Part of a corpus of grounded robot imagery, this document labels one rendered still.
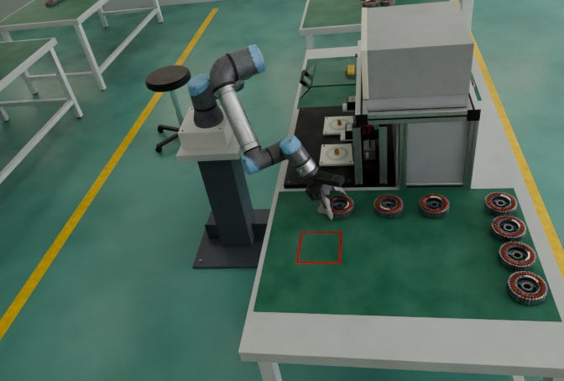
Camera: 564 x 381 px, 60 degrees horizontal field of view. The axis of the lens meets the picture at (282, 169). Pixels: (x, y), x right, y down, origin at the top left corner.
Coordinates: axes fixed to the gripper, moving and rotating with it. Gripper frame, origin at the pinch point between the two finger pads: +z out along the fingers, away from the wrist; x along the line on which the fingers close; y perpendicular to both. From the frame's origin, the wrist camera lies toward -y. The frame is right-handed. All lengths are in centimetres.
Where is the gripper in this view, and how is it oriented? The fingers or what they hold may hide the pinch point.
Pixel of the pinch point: (341, 207)
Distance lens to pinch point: 195.3
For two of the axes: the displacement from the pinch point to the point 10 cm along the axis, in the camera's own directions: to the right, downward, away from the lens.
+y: -6.8, 2.4, 6.9
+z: 5.8, 7.6, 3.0
